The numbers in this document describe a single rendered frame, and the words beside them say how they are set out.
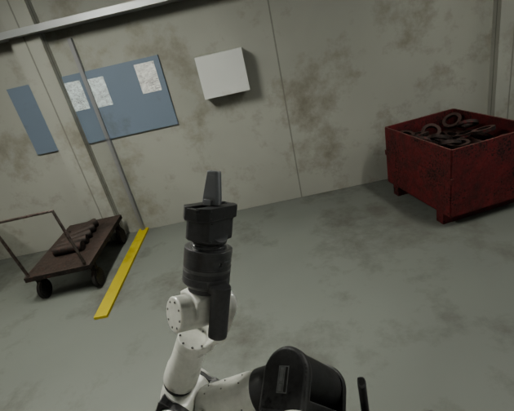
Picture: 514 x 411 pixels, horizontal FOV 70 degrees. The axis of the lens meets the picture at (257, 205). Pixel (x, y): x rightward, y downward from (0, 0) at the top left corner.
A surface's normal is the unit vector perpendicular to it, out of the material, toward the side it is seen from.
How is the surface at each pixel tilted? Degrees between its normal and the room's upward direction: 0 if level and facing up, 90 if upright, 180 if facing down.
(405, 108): 90
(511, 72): 90
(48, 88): 90
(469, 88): 90
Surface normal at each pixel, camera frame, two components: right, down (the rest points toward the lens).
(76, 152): 0.04, 0.42
